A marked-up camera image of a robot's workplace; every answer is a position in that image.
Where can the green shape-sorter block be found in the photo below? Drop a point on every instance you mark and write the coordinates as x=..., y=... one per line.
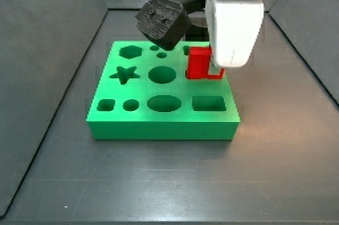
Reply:
x=147, y=101

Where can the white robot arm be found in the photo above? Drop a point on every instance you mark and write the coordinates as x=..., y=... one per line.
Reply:
x=234, y=22

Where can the dark grey curved holder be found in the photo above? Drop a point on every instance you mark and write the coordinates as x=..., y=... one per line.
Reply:
x=198, y=32

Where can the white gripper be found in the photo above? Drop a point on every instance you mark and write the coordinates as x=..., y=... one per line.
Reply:
x=234, y=23

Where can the red double-square object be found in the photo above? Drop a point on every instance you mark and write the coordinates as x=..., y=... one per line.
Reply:
x=198, y=66

